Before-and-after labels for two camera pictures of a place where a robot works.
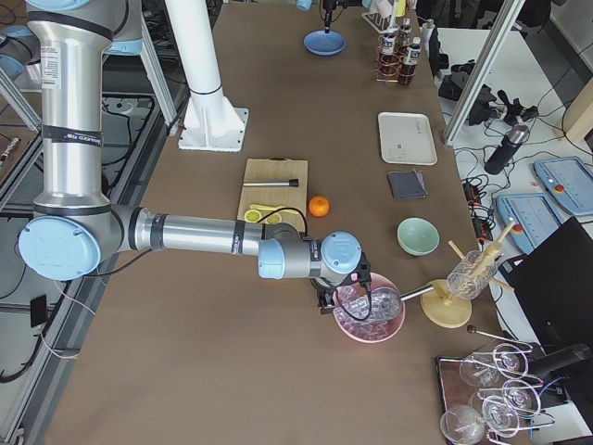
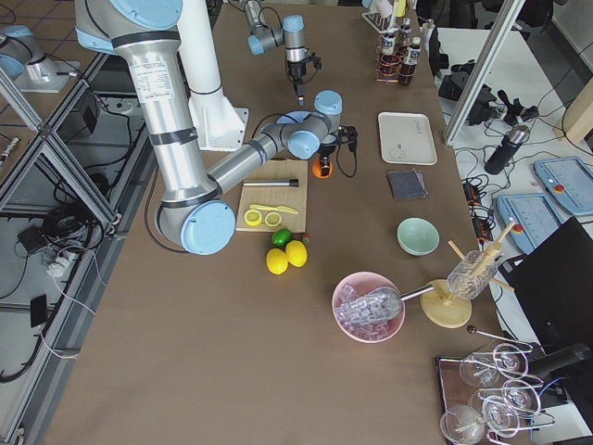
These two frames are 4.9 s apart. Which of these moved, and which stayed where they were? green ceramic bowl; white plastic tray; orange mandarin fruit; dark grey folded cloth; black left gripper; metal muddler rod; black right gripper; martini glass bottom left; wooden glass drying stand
Moved: black left gripper; orange mandarin fruit; black right gripper
Stayed: wooden glass drying stand; white plastic tray; dark grey folded cloth; metal muddler rod; green ceramic bowl; martini glass bottom left
